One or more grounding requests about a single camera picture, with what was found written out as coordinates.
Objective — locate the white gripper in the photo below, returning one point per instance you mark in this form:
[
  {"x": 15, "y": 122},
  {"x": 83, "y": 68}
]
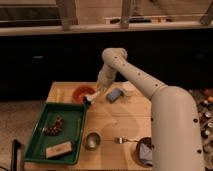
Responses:
[{"x": 105, "y": 79}]

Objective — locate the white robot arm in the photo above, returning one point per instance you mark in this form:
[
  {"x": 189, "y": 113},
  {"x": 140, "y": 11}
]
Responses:
[{"x": 175, "y": 128}]

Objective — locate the red bowl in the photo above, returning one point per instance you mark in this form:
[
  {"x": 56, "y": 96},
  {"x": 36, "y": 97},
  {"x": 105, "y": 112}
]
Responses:
[{"x": 80, "y": 92}]

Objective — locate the dark brown bowl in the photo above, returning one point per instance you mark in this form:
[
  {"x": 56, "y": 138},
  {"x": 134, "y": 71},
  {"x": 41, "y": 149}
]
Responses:
[{"x": 147, "y": 141}]

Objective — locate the grey cloth in bowl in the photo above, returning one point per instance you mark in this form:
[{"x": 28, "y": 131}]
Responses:
[{"x": 145, "y": 155}]

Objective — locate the blue grey sponge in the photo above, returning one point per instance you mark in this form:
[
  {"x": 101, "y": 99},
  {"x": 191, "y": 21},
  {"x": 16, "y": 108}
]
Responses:
[{"x": 113, "y": 95}]

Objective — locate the white round container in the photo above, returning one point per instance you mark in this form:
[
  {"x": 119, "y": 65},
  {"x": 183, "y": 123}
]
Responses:
[{"x": 128, "y": 88}]

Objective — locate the small metal cup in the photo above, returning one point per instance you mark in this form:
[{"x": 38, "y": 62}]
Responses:
[{"x": 92, "y": 141}]

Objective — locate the silver fork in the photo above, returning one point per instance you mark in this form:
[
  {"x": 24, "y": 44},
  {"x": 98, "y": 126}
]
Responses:
[{"x": 121, "y": 140}]

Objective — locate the green plastic tray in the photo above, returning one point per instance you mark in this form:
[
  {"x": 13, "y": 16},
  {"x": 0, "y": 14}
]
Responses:
[{"x": 74, "y": 120}]

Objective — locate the bunch of red grapes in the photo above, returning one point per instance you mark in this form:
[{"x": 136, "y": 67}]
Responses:
[{"x": 55, "y": 128}]

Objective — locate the wooden block in tray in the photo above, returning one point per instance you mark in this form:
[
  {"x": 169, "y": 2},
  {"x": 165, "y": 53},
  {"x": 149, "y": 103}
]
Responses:
[{"x": 58, "y": 149}]

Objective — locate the black pole stand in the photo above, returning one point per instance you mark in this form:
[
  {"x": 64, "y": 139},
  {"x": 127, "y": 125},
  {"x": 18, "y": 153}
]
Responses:
[{"x": 16, "y": 145}]

